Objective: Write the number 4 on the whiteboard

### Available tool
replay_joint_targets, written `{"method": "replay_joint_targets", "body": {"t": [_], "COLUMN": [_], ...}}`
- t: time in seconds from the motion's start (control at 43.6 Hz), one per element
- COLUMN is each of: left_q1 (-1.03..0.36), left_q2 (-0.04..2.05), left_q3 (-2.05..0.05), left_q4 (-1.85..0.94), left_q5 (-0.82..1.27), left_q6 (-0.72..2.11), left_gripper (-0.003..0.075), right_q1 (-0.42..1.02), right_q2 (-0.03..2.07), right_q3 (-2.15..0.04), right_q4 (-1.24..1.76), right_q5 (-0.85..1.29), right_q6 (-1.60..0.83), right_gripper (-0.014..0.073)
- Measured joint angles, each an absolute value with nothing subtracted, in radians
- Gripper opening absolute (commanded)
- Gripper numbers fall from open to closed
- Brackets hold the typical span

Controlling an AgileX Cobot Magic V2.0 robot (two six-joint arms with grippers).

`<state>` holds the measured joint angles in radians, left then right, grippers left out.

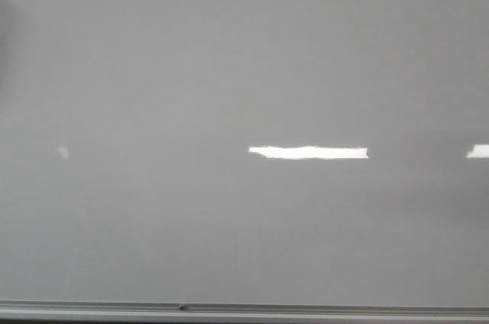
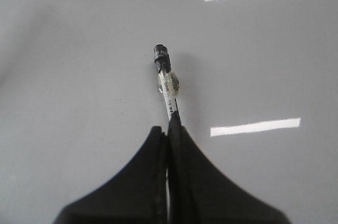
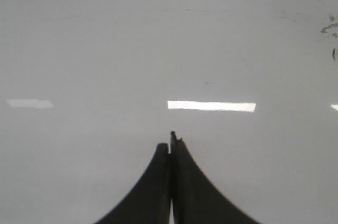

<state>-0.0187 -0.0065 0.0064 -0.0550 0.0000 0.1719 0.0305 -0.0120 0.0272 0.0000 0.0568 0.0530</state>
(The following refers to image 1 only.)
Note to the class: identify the white whiteboard with aluminium frame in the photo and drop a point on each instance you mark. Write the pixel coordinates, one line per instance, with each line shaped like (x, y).
(244, 161)

